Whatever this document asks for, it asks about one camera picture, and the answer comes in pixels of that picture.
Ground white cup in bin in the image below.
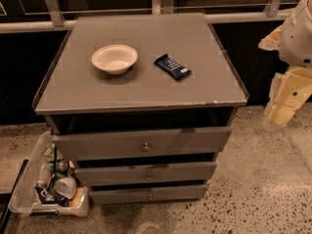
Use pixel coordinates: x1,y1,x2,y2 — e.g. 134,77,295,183
55,177,77,199

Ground grey top drawer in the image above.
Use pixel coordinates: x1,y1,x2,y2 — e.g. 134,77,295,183
54,127,231,161

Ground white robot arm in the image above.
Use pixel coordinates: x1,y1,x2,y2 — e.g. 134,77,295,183
258,0,312,126

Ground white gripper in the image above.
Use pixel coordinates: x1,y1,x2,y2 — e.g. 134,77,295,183
258,3,312,126

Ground grey drawer cabinet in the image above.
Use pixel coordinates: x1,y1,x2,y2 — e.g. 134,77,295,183
33,14,248,193

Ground soda can in bin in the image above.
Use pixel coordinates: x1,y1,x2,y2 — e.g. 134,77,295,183
56,160,69,173

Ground yellow sponge in bin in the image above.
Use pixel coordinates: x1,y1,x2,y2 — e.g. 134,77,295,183
69,187,85,208

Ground blue snack bag in bin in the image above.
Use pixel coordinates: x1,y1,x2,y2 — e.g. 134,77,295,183
35,187,69,207

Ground blue snack bar wrapper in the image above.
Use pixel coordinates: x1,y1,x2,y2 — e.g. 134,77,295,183
154,54,191,81

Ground white paper bowl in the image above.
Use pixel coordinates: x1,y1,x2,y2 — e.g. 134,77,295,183
92,45,138,75

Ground grey drawer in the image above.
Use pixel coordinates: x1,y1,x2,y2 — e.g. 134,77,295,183
76,162,216,186
54,127,231,161
90,184,208,205

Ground clear plastic bin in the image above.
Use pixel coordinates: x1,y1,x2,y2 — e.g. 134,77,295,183
9,132,89,217

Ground grey middle drawer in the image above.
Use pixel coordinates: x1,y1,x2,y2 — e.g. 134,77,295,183
76,162,216,186

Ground metal railing frame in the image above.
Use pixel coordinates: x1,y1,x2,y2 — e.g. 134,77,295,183
0,0,300,34

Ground grey bottom drawer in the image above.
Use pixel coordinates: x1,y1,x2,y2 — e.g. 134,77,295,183
90,184,208,205

